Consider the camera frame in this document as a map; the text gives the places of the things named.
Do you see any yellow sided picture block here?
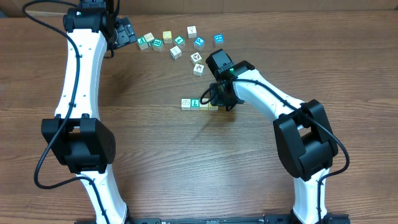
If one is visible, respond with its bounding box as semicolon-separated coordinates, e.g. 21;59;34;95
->
200;98;209;110

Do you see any green L wooden block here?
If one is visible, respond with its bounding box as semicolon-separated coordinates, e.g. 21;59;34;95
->
190;98;200;110

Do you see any white patterned wooden block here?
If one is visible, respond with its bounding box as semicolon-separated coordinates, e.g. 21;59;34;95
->
181;98;191;110

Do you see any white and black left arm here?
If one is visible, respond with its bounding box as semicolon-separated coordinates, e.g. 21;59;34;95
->
41;1;137;223

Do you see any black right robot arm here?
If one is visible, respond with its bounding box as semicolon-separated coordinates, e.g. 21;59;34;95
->
205;49;338;223

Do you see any green letter block far left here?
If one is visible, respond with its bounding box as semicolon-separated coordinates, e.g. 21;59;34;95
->
137;36;149;50

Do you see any plain wooden block number two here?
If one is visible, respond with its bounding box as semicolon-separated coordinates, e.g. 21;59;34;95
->
144;32;155;47

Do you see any white block brown acorn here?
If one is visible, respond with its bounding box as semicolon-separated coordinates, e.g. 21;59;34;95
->
193;63;205;77

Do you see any green R wooden block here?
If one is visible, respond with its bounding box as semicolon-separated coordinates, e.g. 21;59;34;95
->
152;39;164;52

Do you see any yellow top wooden block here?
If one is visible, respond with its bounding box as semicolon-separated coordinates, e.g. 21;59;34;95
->
162;30;173;44

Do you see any white block brown animal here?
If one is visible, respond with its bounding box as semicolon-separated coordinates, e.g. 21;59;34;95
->
190;52;202;65

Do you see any white block blue side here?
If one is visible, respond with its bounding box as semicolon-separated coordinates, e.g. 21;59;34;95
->
170;45;182;60

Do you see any green number four block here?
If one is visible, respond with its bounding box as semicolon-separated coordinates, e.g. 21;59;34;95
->
174;35;185;47

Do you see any blue top wooden block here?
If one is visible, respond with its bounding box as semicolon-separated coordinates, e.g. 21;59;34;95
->
213;34;224;47

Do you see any blue P wooden block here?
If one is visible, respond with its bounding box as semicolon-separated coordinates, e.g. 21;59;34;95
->
193;37;205;50

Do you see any white wooden block top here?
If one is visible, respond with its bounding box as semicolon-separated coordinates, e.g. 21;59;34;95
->
187;26;197;39

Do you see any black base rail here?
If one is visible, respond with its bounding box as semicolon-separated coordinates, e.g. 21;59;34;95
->
74;213;351;224

